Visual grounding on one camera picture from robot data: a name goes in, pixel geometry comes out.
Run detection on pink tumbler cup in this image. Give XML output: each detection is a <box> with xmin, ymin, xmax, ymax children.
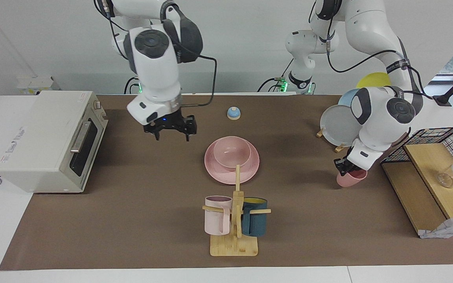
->
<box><xmin>337</xmin><ymin>168</ymin><xmax>368</xmax><ymax>188</ymax></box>

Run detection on pink bowl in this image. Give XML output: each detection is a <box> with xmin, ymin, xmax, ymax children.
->
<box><xmin>213</xmin><ymin>136</ymin><xmax>251</xmax><ymax>169</ymax></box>

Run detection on wooden plate rack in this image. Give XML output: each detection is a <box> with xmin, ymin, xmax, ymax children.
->
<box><xmin>316</xmin><ymin>128</ymin><xmax>347</xmax><ymax>153</ymax></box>

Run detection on grey plate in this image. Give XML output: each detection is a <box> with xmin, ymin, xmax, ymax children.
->
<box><xmin>320</xmin><ymin>105</ymin><xmax>363</xmax><ymax>147</ymax></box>

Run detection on pink speckled plate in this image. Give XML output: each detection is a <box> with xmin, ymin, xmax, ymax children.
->
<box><xmin>204</xmin><ymin>138</ymin><xmax>260</xmax><ymax>185</ymax></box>

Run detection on light blue plate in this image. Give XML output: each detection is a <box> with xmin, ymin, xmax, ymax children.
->
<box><xmin>337</xmin><ymin>88</ymin><xmax>361</xmax><ymax>107</ymax></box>

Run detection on yellow plate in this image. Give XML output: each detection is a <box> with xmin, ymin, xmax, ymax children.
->
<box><xmin>356</xmin><ymin>72</ymin><xmax>391</xmax><ymax>89</ymax></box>

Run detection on brown table mat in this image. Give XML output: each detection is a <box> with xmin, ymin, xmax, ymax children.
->
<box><xmin>0</xmin><ymin>94</ymin><xmax>453</xmax><ymax>271</ymax></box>

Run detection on pale pink mug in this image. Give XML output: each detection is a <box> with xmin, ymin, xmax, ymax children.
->
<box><xmin>204</xmin><ymin>195</ymin><xmax>233</xmax><ymax>236</ymax></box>

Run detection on clear glass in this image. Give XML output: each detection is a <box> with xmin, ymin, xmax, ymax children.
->
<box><xmin>437</xmin><ymin>167</ymin><xmax>453</xmax><ymax>188</ymax></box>

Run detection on dark teal mug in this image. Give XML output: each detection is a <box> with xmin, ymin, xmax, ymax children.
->
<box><xmin>241</xmin><ymin>197</ymin><xmax>268</xmax><ymax>237</ymax></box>

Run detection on beige toaster oven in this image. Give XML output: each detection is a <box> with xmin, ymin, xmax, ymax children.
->
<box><xmin>0</xmin><ymin>91</ymin><xmax>108</xmax><ymax>193</ymax></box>

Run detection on wooden mug tree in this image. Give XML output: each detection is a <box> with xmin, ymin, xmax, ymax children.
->
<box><xmin>202</xmin><ymin>164</ymin><xmax>271</xmax><ymax>257</ymax></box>

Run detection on white cardboard box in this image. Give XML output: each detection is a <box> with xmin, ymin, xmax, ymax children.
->
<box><xmin>17</xmin><ymin>76</ymin><xmax>60</xmax><ymax>96</ymax></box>

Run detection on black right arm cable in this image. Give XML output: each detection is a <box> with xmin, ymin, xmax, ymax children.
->
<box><xmin>171</xmin><ymin>39</ymin><xmax>217</xmax><ymax>107</ymax></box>

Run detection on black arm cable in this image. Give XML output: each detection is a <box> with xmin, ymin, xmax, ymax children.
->
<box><xmin>326</xmin><ymin>24</ymin><xmax>424</xmax><ymax>103</ymax></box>
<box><xmin>171</xmin><ymin>39</ymin><xmax>217</xmax><ymax>107</ymax></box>

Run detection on wire and wood shelf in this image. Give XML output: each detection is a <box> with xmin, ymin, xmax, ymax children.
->
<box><xmin>380</xmin><ymin>127</ymin><xmax>453</xmax><ymax>239</ymax></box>

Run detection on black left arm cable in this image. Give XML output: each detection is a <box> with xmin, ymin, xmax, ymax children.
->
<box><xmin>326</xmin><ymin>24</ymin><xmax>424</xmax><ymax>103</ymax></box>

